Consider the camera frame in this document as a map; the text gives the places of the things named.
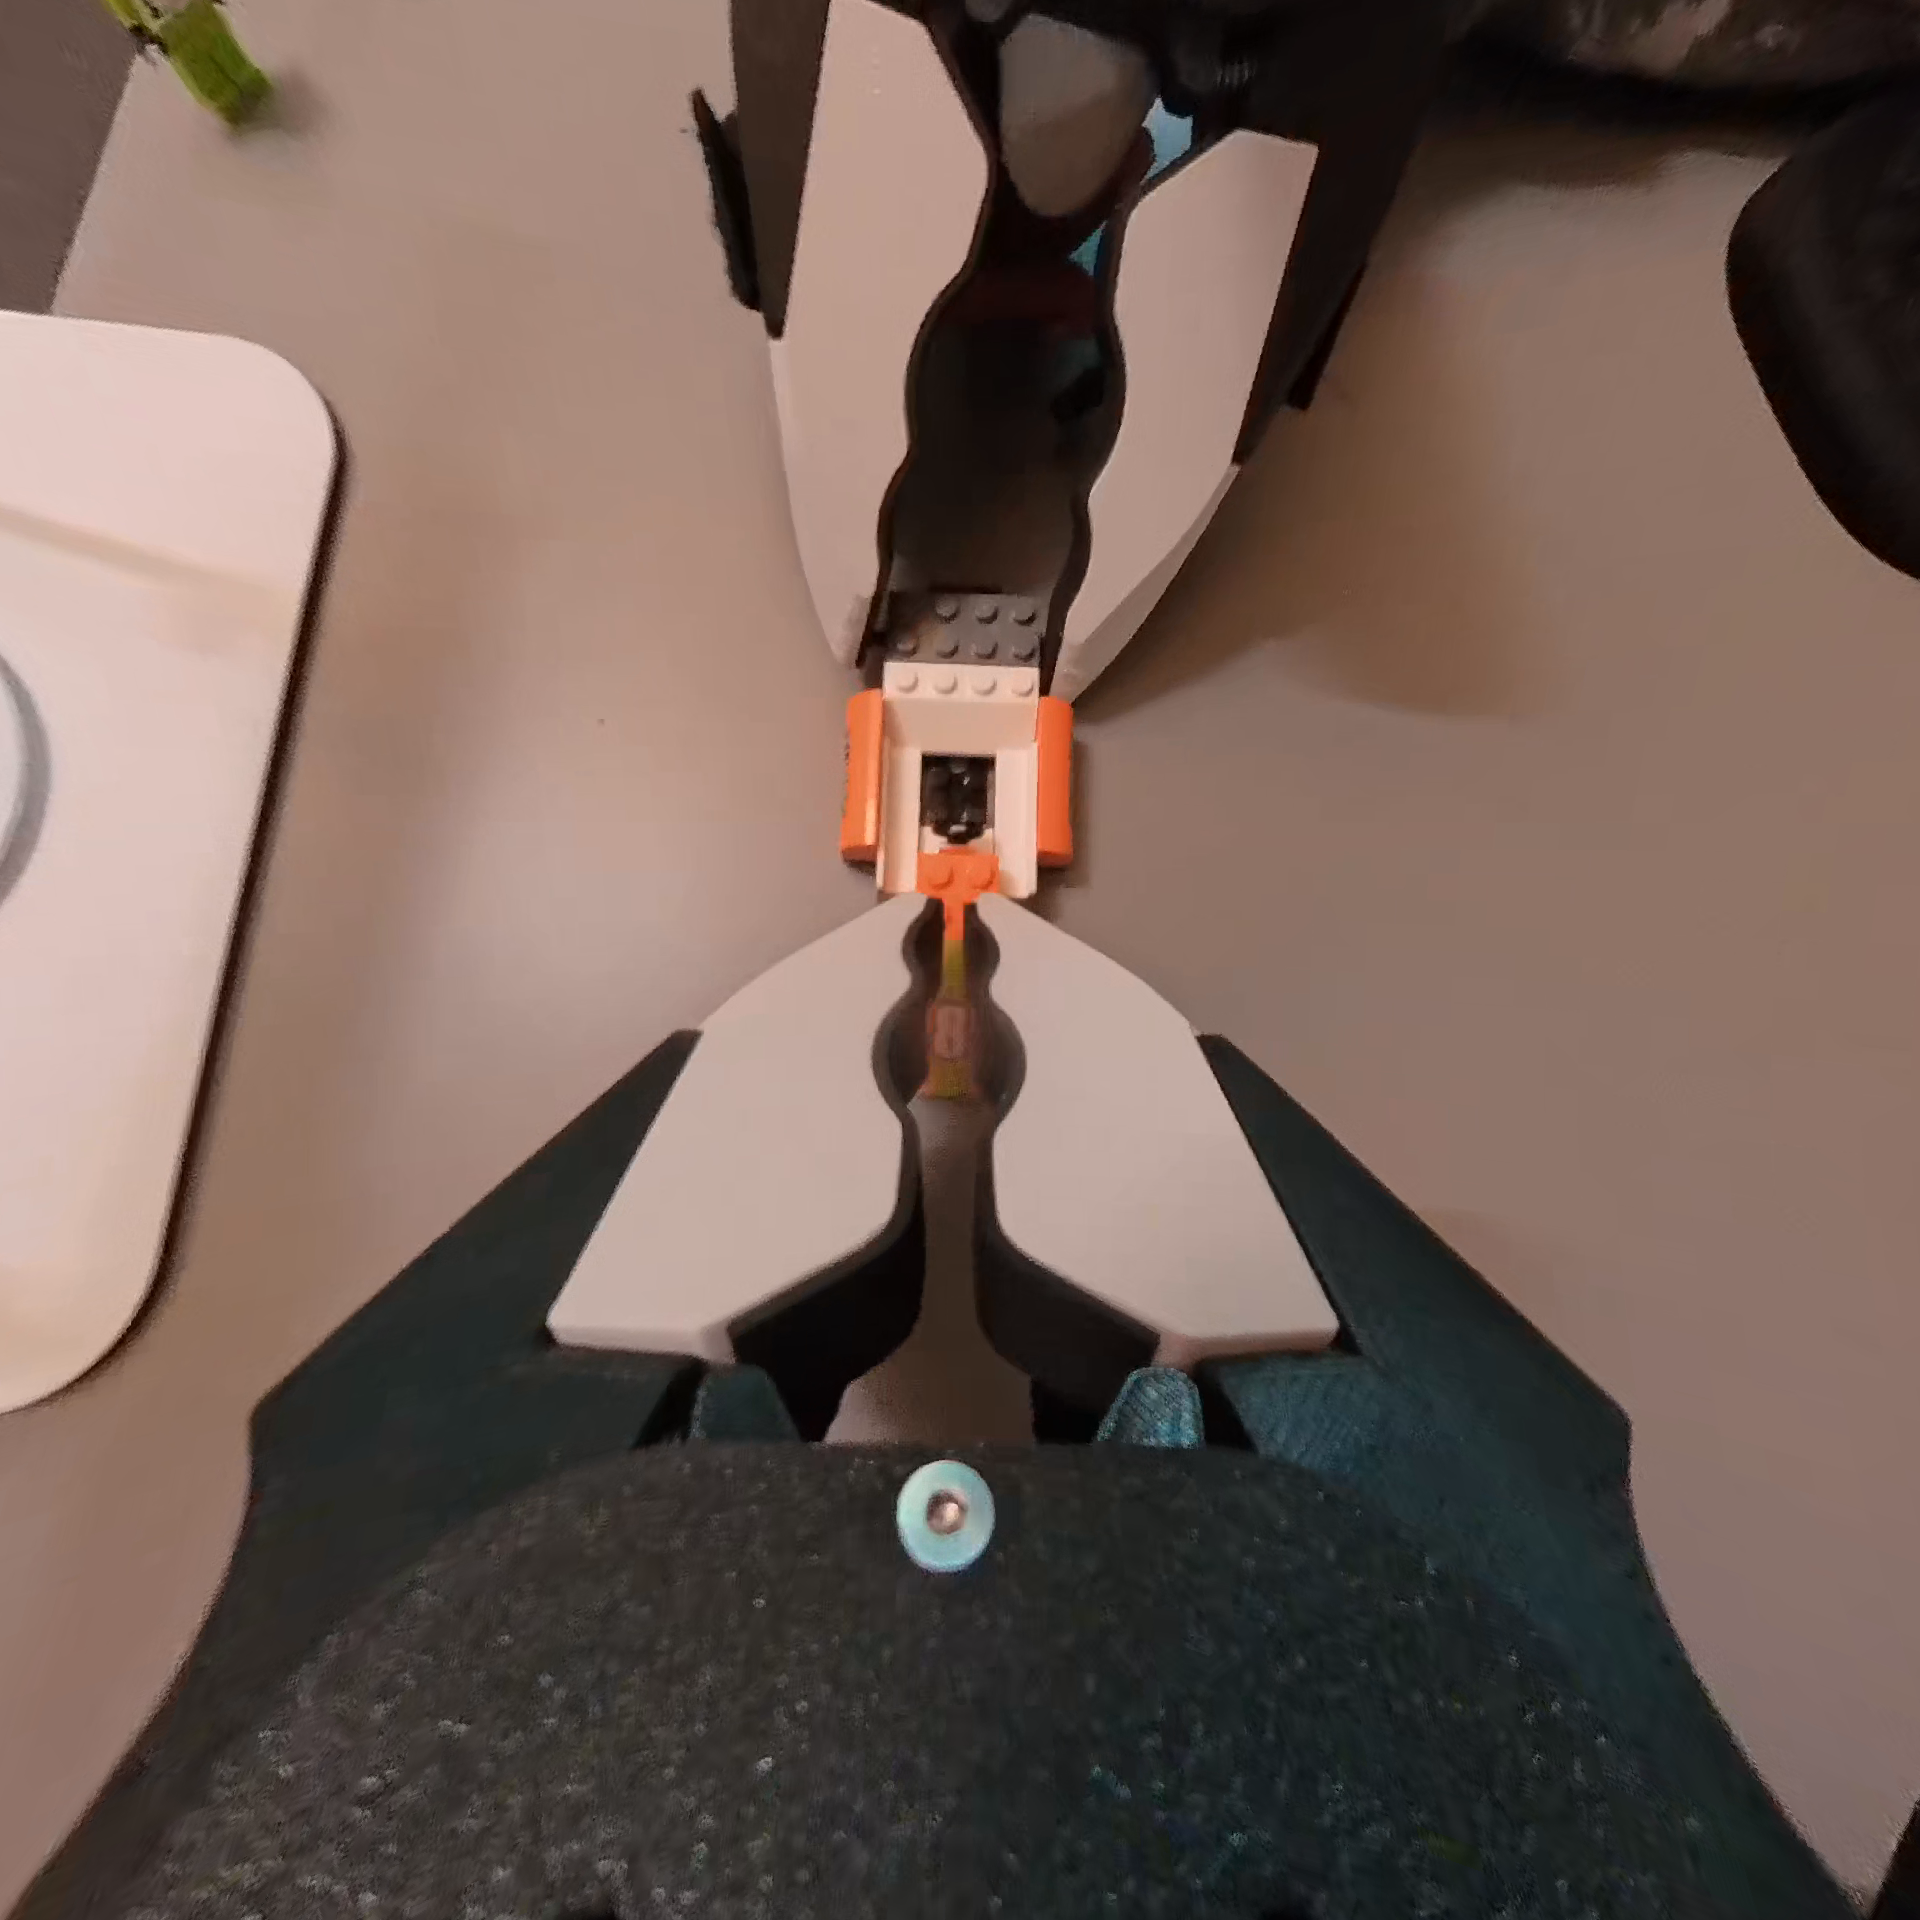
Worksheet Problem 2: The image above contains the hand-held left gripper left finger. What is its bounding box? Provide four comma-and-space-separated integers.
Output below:
548, 901, 942, 1381

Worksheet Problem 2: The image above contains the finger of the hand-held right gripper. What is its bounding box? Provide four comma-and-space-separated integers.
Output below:
761, 0, 1028, 687
1051, 131, 1321, 706

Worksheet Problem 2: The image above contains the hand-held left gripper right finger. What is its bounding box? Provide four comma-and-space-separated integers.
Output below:
971, 901, 1346, 1381

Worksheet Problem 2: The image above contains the orange printed lego piece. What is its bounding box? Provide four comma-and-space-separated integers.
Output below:
919, 849, 996, 1111

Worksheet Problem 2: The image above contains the orange white lego car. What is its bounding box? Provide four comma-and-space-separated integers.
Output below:
832, 579, 1085, 901

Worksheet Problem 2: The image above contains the white book stand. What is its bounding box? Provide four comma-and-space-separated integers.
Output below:
0, 309, 343, 1415

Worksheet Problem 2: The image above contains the person's right forearm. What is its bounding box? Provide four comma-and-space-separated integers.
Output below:
1469, 0, 1920, 127

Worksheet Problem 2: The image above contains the black textured pad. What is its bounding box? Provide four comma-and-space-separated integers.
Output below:
1726, 114, 1920, 579

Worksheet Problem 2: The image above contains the green minifigure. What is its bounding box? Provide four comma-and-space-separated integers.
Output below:
105, 0, 276, 124

